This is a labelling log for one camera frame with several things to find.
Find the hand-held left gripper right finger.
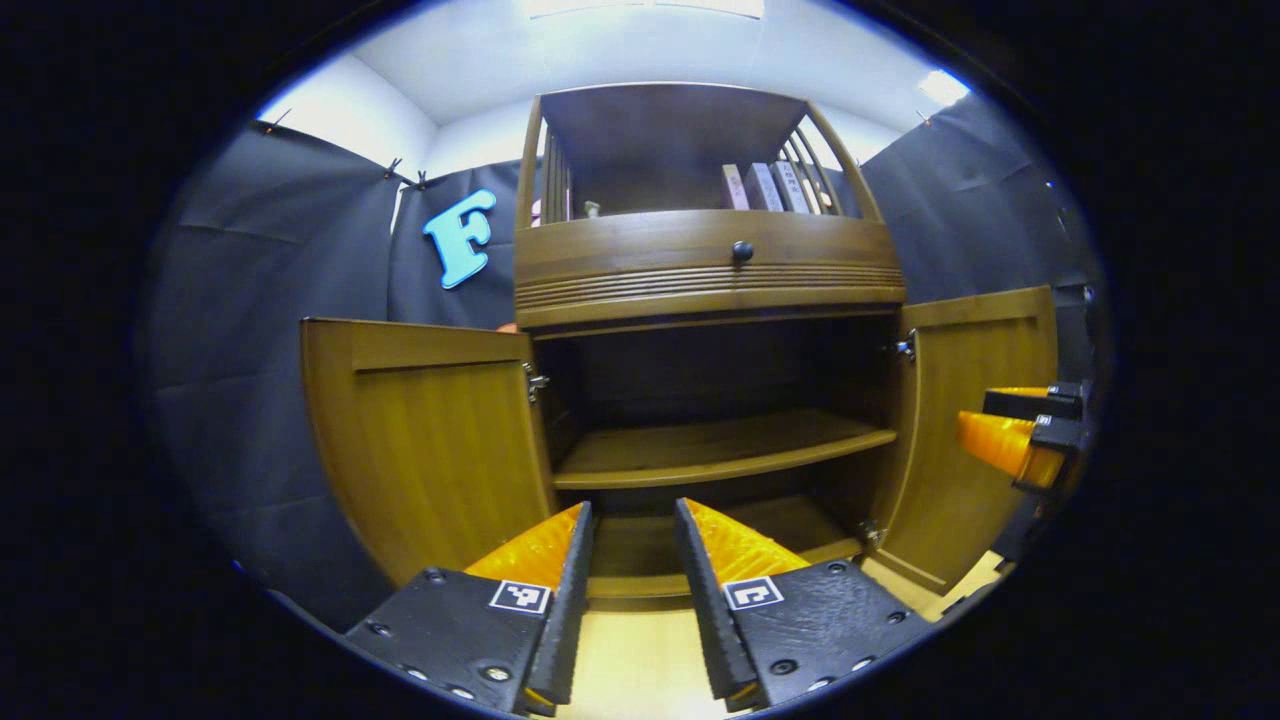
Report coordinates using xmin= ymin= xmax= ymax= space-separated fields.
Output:
xmin=673 ymin=497 xmax=933 ymax=713

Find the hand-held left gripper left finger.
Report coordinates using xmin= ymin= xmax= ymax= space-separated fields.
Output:
xmin=343 ymin=500 xmax=595 ymax=717

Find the wooden shoe cabinet door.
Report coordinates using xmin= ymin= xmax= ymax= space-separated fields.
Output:
xmin=865 ymin=287 xmax=1059 ymax=596
xmin=300 ymin=318 xmax=557 ymax=589

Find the wooden double-door shoe cabinet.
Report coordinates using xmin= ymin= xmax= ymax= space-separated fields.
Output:
xmin=300 ymin=82 xmax=1059 ymax=613

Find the wooden cabinet shelf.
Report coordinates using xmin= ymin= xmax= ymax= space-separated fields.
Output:
xmin=553 ymin=408 xmax=898 ymax=491

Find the wooden cabinet drawer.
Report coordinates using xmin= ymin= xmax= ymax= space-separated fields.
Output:
xmin=514 ymin=210 xmax=906 ymax=331

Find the white book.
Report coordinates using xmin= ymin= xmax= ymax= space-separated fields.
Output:
xmin=772 ymin=161 xmax=811 ymax=214
xmin=745 ymin=163 xmax=784 ymax=213

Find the small ceiling light panel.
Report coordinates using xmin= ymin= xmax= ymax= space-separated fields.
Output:
xmin=918 ymin=68 xmax=969 ymax=106

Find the black backdrop cloth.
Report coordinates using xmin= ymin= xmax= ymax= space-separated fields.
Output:
xmin=140 ymin=90 xmax=1111 ymax=631

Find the large ceiling light panel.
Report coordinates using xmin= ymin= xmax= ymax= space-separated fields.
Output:
xmin=520 ymin=0 xmax=766 ymax=19

